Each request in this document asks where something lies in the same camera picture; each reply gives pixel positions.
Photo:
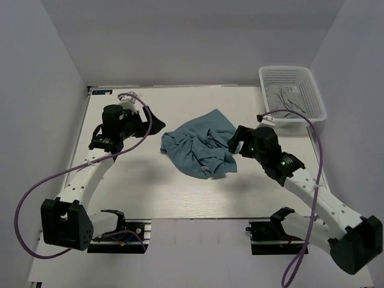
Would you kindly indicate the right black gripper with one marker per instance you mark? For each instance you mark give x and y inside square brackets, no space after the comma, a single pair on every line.
[242,134]

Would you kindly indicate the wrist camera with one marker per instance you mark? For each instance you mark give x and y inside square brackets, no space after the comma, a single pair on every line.
[265,121]
[127,100]

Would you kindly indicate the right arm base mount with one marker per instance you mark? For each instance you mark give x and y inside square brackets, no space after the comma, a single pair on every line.
[267,241]

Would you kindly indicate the white plastic basket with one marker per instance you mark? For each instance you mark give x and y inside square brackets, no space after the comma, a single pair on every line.
[302,79]

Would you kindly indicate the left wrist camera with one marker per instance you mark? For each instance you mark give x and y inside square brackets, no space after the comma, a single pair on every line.
[127,100]

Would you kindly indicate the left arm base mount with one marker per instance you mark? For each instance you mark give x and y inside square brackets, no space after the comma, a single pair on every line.
[134,242]

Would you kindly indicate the grey t-shirt in basket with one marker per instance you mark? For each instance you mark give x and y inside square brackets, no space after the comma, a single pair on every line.
[284,98]

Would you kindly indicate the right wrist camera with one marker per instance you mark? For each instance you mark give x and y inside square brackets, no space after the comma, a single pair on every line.
[265,121]

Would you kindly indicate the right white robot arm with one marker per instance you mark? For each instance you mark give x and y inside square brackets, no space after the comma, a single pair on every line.
[350,239]

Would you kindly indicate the blue t-shirt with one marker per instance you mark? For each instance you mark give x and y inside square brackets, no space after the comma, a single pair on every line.
[198,148]

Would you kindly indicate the blue label sticker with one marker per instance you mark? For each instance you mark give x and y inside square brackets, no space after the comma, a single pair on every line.
[102,92]

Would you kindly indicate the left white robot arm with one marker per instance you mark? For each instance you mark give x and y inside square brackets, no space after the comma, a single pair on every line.
[65,220]

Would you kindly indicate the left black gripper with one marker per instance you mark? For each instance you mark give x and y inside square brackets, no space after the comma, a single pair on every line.
[136,116]

